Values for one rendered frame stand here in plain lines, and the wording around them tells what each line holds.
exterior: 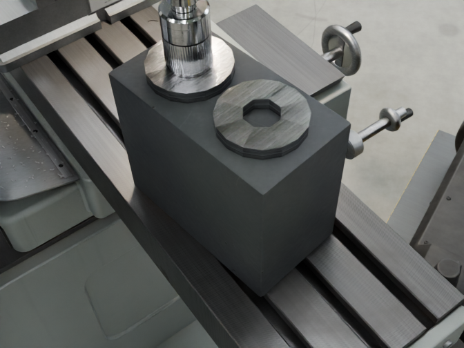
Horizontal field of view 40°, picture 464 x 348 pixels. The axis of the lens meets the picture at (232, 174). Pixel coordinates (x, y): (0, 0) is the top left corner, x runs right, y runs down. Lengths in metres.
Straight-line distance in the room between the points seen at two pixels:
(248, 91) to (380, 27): 1.91
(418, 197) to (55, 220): 0.81
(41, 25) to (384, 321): 0.63
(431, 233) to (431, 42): 1.39
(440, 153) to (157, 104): 1.02
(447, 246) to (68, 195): 0.64
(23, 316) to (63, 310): 0.08
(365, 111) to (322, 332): 1.54
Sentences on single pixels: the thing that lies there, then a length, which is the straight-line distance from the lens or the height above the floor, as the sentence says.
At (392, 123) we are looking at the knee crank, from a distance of 1.45.
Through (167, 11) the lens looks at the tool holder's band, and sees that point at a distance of 0.60.
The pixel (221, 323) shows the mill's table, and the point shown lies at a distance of 0.70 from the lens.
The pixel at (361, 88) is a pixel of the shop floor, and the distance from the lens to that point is 2.25.
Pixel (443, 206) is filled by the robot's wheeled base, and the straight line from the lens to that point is 1.22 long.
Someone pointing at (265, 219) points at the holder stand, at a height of 1.06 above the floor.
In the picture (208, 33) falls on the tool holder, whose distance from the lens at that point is 0.61.
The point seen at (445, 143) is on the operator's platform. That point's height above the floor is 0.40.
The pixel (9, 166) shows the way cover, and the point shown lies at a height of 0.86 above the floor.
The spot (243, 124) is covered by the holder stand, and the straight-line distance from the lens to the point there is 0.58.
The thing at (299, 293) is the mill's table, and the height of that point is 0.91.
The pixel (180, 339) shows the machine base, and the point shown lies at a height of 0.20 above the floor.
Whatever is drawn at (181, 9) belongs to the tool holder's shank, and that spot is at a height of 1.19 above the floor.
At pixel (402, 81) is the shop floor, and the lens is 2.30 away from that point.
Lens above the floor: 1.54
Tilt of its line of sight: 51 degrees down
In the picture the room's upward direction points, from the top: 2 degrees counter-clockwise
